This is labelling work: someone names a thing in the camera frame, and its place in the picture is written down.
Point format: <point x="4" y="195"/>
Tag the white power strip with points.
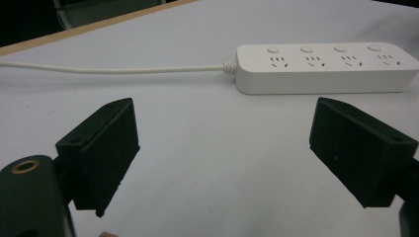
<point x="322" y="75"/>

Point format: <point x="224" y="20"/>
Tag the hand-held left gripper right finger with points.
<point x="359" y="151"/>

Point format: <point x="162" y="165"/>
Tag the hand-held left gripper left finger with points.
<point x="105" y="151"/>

